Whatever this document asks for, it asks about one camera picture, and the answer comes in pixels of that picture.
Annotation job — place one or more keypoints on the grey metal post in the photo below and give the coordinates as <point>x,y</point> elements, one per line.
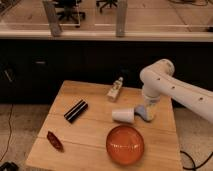
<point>50,11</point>
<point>121,18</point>

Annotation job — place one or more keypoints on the black object at floor corner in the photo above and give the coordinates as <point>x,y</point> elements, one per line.
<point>9,167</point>

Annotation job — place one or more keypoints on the dark cabinet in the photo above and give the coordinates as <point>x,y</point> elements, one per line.
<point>32,71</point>

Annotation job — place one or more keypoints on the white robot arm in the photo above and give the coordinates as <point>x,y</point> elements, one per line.
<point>158,79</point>

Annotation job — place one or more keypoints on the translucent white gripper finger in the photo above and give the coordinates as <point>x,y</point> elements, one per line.
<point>150,112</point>

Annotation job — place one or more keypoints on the left grey metal post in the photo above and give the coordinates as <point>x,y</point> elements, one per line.
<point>50,11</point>

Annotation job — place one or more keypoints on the left black office chair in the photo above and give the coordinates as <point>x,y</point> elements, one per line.
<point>69,10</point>

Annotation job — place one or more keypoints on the orange bowl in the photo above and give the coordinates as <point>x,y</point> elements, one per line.
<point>125,145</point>

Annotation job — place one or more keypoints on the right black office chair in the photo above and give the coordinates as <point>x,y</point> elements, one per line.
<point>110,3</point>

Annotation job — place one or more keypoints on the blue sponge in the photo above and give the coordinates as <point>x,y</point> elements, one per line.
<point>141,111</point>

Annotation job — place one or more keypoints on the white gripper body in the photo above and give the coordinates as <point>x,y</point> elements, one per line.
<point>150,95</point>

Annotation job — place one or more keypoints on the dark red chili pepper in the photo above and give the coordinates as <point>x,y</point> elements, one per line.
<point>55,142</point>

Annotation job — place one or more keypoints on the right grey metal post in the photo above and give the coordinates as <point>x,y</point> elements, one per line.
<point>121,18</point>

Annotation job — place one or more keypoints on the white paper cup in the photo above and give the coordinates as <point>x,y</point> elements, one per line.
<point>123,115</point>

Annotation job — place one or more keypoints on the black office chair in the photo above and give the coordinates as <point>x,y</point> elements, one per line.
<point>110,3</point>
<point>69,10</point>

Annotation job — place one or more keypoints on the black striped box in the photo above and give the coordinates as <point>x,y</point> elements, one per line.
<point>76,111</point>

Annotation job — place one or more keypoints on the small clear bottle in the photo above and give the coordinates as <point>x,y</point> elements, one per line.
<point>115,89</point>

